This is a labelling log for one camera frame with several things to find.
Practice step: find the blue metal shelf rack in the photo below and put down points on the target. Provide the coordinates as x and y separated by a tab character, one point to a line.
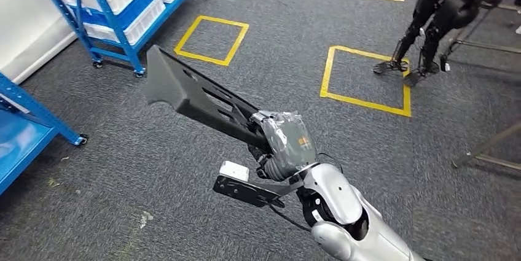
20	137

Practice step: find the black humanoid robot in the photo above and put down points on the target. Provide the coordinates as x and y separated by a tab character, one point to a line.
447	11

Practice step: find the metal frame legs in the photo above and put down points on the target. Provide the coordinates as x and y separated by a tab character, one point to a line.
488	143

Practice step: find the black right camera bracket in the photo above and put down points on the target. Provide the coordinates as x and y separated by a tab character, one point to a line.
248	194

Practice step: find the blue wheeled shelf rack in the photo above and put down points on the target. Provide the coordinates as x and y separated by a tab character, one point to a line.
130	53

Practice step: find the black plastic frame part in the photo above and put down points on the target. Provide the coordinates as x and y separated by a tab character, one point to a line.
171	80

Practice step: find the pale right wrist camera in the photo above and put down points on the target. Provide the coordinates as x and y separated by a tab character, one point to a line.
234	171

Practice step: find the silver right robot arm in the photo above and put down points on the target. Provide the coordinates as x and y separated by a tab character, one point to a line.
333	194

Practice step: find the metal hoist frame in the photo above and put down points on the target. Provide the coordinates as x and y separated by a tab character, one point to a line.
488	44

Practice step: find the white car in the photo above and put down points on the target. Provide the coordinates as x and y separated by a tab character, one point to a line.
24	27

